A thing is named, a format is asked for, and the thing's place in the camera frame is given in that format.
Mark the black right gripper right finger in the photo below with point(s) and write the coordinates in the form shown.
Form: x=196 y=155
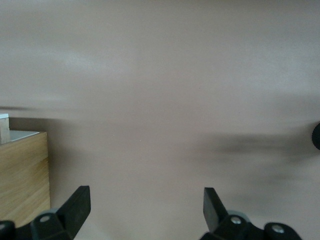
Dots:
x=217 y=217

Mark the wooden drawer cabinet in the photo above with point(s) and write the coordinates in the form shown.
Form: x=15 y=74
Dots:
x=25 y=175

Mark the black cylinder object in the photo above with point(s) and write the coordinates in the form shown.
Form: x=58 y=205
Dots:
x=317 y=136

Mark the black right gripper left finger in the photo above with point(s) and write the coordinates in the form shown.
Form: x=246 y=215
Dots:
x=72 y=212

